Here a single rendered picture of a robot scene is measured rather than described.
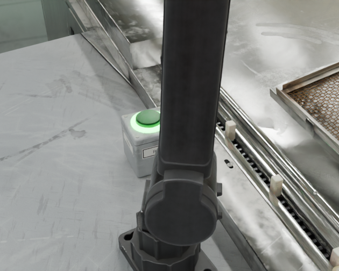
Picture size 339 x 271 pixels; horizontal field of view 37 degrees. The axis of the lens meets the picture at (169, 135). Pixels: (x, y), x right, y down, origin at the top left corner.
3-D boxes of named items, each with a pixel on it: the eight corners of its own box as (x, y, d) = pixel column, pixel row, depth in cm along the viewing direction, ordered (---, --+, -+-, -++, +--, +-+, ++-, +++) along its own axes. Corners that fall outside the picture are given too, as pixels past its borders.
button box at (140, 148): (122, 166, 86) (117, 112, 79) (166, 154, 88) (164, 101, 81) (139, 198, 80) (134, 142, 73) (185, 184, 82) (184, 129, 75)
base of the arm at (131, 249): (117, 243, 68) (159, 312, 60) (111, 201, 63) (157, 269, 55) (172, 219, 71) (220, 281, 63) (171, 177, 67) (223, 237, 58)
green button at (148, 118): (132, 121, 78) (132, 112, 77) (156, 115, 80) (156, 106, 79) (141, 135, 75) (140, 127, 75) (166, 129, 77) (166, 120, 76)
